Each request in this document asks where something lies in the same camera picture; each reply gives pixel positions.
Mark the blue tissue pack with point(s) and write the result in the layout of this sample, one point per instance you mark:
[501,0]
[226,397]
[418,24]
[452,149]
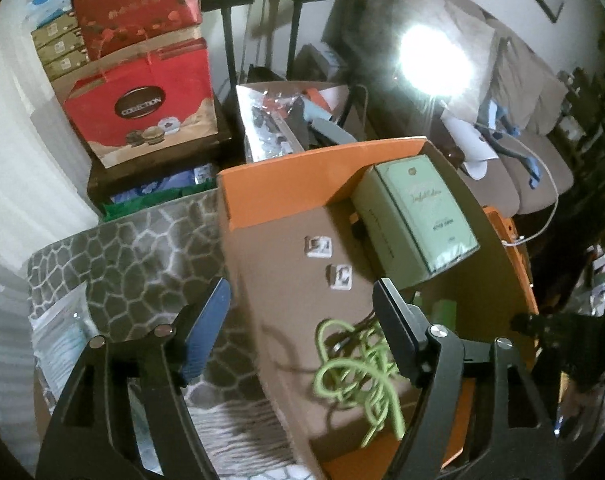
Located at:
[41,12]

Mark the stacked gold boxes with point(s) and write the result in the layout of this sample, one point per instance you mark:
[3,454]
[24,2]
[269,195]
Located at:
[60,46]

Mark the orange plastic basket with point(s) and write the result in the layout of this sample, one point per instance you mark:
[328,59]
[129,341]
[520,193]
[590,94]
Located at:
[506,230]

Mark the white curtain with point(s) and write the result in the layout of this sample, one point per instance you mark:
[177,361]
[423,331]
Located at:
[42,166]

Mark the red collection gift bag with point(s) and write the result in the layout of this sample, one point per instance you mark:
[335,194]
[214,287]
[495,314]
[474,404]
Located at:
[160,100]

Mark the red floral gift box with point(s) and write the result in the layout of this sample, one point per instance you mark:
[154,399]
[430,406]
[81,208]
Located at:
[111,25]

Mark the grey white patterned blanket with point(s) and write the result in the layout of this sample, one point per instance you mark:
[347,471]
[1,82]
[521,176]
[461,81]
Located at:
[139,271]

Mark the brown sofa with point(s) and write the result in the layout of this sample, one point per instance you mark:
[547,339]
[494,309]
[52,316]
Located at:
[421,58]

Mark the orange cardboard box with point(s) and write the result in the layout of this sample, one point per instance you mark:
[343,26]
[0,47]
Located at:
[294,261]

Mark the green tissue pack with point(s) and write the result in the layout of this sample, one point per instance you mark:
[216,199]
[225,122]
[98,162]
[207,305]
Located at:
[416,227]

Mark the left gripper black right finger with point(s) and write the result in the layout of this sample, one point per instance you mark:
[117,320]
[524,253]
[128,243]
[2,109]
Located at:
[479,416]

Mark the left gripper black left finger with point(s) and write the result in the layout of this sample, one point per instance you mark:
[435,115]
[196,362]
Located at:
[122,414]

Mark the clear packet of face masks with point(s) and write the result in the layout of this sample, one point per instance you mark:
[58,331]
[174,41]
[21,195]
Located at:
[59,336]

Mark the blue grey neck massager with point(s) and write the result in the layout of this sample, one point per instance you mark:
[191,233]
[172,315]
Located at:
[495,126]

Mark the white plug adapter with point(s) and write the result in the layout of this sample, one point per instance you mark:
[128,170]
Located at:
[318,247]
[341,277]

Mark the green rectangular power bank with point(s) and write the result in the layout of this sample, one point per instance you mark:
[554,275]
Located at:
[444,312]

